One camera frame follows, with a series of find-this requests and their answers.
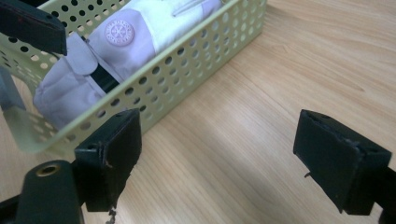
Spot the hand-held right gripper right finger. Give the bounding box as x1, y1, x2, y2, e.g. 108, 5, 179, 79
292, 108, 392, 217

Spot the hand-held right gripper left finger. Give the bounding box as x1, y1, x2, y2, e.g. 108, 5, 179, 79
74, 107, 143, 213

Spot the pale green plastic basket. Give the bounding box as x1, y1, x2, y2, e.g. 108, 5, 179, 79
0, 0, 269, 155

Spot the lavender ski glove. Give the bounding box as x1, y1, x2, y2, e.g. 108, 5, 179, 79
32, 0, 223, 130

